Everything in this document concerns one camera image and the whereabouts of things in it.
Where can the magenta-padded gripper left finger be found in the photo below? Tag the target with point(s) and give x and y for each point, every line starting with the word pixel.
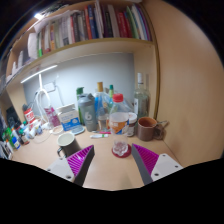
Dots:
pixel 80 161

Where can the flat round red coaster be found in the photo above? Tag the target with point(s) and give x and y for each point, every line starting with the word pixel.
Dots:
pixel 128 152

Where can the clear red-capped water bottle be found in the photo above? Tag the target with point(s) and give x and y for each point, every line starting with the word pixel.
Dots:
pixel 119 123

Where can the dark bottle with red label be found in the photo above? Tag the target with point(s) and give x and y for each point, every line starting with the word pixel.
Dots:
pixel 23 137

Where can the clear glass bottle white cap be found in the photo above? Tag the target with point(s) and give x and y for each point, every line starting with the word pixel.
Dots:
pixel 141 100

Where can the bottle with green cap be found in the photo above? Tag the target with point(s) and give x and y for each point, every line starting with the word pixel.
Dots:
pixel 111 90

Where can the grey shaker bottle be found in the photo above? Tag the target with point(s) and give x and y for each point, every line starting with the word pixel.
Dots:
pixel 88 114

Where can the white tube ceiling light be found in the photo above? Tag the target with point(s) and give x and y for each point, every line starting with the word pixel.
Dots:
pixel 38 15

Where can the small jar with white lid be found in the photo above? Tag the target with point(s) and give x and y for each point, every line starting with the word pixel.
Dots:
pixel 132 124

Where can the white desk lamp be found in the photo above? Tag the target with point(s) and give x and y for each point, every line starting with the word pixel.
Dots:
pixel 38 73

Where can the white wall power strip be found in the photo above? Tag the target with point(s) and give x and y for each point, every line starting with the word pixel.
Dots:
pixel 50 87

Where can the clear bottle with gold cap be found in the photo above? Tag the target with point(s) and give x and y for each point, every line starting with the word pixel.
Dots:
pixel 100 101

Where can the light blue hairbrush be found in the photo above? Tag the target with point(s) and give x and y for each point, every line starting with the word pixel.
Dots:
pixel 77 130

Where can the metal spoon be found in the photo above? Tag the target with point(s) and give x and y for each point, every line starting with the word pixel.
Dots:
pixel 162 122

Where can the black mug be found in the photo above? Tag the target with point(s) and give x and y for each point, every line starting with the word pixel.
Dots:
pixel 69 144

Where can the pink box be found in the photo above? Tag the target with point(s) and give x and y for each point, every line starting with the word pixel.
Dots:
pixel 52 115

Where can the brown mug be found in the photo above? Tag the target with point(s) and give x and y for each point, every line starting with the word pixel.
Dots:
pixel 146 129

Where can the green container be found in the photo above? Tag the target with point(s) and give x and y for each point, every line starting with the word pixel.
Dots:
pixel 9 134

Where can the red and white canister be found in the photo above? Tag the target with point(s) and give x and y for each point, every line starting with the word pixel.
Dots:
pixel 29 116

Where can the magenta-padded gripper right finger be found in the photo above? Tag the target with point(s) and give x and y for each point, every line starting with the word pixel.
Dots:
pixel 148 160

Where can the white tube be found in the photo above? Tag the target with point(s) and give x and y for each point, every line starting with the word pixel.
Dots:
pixel 99 136

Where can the blue and white carton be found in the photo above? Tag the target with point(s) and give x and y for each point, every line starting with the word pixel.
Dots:
pixel 69 118

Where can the white bottle with blue label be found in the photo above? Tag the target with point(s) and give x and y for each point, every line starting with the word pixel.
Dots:
pixel 37 128

